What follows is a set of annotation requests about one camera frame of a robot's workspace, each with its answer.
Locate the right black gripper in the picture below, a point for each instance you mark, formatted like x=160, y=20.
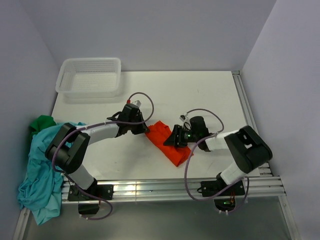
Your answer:
x=173, y=140

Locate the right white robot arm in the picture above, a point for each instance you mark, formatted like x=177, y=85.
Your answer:
x=247, y=148

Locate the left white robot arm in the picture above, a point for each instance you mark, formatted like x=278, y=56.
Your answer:
x=68, y=148

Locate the right aluminium rail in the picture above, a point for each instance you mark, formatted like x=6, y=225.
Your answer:
x=283, y=201

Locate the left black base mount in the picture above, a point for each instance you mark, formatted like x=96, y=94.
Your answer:
x=90, y=200

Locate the teal t shirt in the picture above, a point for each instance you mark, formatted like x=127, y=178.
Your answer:
x=41, y=190

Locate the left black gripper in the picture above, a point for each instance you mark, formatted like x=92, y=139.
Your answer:
x=143, y=128

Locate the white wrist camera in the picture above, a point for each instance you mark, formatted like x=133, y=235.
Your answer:
x=137, y=103
x=184, y=118

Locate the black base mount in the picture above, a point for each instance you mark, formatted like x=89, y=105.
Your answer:
x=90, y=200
x=233, y=195

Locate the white perforated plastic basket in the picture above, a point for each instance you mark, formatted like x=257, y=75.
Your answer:
x=91, y=79

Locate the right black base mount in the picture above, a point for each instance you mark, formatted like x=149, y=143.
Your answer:
x=233, y=195

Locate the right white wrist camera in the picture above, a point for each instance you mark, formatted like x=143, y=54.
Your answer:
x=184, y=118

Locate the aluminium rail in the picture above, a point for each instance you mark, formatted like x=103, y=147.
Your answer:
x=159, y=190
x=283, y=201

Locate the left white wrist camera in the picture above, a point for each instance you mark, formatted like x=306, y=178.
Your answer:
x=137, y=103

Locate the front aluminium rail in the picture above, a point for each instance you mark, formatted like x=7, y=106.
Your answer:
x=159, y=190

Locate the green t shirt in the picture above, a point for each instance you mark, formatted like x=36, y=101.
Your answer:
x=41, y=123

